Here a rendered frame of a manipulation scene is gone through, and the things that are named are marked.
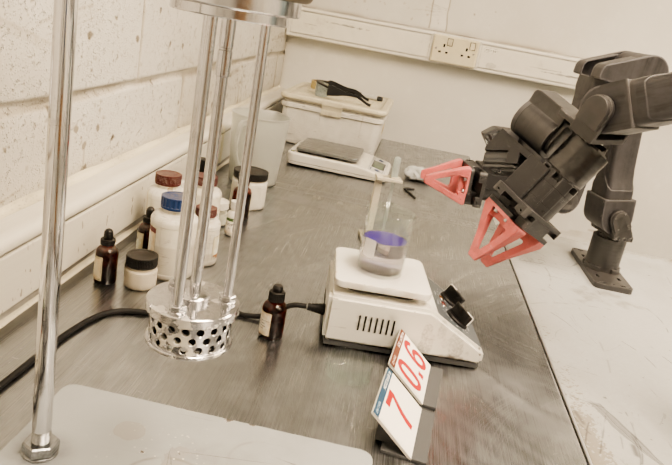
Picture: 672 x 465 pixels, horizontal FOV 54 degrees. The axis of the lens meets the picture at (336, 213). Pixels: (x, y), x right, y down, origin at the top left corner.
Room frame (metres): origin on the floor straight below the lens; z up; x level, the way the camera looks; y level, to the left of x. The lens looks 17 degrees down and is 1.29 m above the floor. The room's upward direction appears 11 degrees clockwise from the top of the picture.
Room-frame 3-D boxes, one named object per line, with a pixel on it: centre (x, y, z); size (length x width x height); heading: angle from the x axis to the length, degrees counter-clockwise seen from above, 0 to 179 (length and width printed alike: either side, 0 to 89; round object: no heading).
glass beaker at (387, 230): (0.80, -0.07, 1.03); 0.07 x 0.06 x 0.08; 1
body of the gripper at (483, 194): (1.18, -0.26, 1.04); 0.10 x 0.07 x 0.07; 7
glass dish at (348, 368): (0.67, -0.05, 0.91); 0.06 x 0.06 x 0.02
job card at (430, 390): (0.69, -0.12, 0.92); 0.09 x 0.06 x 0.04; 170
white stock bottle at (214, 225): (0.92, 0.19, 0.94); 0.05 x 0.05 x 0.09
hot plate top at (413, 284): (0.80, -0.07, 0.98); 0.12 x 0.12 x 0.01; 3
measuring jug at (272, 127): (1.41, 0.20, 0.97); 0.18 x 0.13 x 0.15; 164
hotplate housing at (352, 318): (0.80, -0.10, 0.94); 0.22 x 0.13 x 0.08; 93
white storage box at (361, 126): (2.05, 0.05, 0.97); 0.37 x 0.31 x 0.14; 175
